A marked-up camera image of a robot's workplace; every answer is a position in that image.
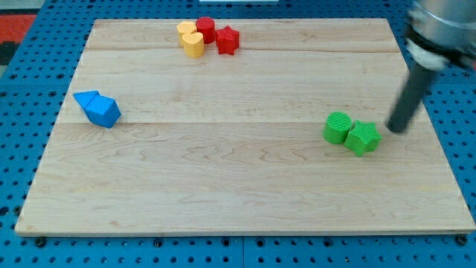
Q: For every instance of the green cylinder block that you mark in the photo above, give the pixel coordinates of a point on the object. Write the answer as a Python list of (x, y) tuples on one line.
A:
[(336, 127)]

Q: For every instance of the wooden board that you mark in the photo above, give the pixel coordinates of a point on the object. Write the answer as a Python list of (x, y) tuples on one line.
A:
[(228, 145)]

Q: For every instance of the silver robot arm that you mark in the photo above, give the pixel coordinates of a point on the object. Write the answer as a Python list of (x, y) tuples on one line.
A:
[(441, 32)]

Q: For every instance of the blue triangle block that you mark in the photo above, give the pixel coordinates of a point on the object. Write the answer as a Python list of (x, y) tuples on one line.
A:
[(84, 98)]

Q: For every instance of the yellow heart block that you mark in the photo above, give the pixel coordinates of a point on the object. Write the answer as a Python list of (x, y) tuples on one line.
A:
[(193, 44)]

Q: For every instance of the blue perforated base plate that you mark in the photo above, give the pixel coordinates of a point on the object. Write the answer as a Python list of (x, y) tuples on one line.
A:
[(32, 90)]

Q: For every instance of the green star block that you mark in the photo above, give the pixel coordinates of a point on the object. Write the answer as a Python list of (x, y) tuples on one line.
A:
[(362, 138)]

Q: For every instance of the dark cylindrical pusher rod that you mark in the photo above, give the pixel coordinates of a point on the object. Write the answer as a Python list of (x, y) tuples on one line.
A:
[(417, 84)]

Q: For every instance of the blue cube block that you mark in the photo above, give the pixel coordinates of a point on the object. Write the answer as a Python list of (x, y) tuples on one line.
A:
[(102, 111)]

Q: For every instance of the red cylinder block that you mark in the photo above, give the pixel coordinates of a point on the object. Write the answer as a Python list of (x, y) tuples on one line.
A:
[(206, 26)]

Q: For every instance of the red star block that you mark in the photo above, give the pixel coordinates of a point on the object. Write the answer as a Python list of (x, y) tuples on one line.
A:
[(227, 40)]

